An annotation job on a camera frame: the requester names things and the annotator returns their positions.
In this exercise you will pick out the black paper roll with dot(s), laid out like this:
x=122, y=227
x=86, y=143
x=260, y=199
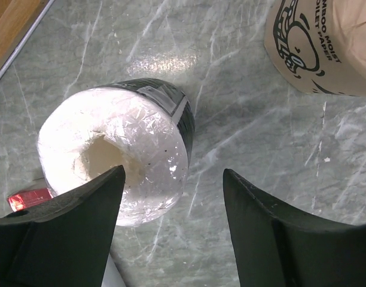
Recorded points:
x=145, y=125

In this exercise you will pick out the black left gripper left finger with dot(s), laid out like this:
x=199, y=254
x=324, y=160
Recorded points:
x=66, y=240

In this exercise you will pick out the red toothpaste box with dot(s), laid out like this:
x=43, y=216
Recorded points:
x=28, y=198

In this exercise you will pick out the white wire wooden shelf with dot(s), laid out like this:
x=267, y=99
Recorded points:
x=18, y=20

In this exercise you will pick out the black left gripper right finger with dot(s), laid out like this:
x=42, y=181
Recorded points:
x=276, y=244

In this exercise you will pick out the brown wrapped paper roll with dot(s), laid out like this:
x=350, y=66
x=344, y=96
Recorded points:
x=319, y=46

